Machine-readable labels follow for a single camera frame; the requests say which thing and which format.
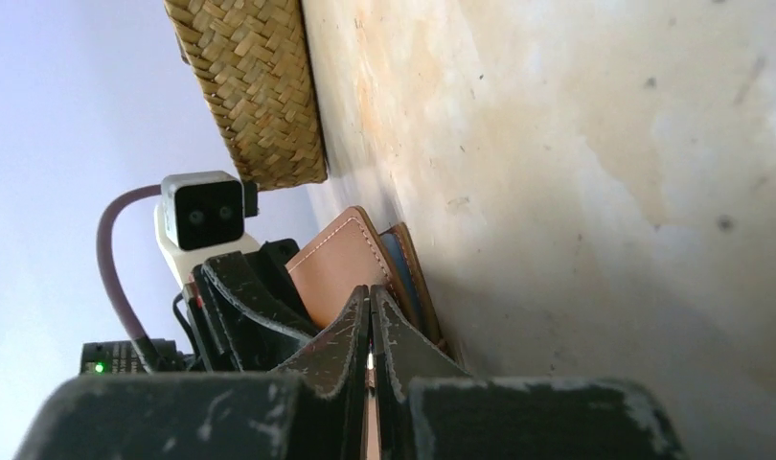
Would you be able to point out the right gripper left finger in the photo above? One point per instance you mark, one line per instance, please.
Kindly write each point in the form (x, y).
(312, 406)

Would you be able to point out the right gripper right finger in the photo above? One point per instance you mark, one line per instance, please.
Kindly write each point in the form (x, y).
(428, 407)

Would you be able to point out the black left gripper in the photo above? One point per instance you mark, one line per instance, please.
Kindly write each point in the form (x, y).
(246, 301)

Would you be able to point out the brown leather card holder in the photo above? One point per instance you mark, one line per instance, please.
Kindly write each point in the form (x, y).
(350, 252)

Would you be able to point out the woven brown divided tray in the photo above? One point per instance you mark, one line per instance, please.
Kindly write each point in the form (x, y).
(251, 61)

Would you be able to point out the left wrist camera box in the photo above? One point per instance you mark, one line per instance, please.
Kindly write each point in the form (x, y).
(200, 215)

